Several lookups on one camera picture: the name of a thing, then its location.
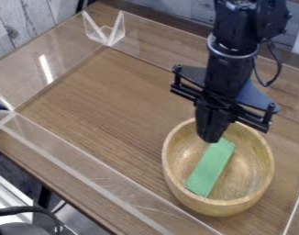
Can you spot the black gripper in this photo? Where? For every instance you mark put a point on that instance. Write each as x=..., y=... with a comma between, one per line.
x=222, y=91

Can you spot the green rectangular block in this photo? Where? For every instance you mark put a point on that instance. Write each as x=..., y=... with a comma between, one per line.
x=202, y=180

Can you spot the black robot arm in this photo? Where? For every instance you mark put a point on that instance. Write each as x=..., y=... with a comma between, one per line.
x=249, y=23

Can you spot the brown wooden bowl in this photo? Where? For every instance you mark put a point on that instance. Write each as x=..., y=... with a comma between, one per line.
x=245, y=178

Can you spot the black table leg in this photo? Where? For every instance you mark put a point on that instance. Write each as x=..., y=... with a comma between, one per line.
x=45, y=197

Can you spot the clear acrylic enclosure wall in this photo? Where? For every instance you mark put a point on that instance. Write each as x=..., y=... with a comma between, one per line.
x=89, y=113

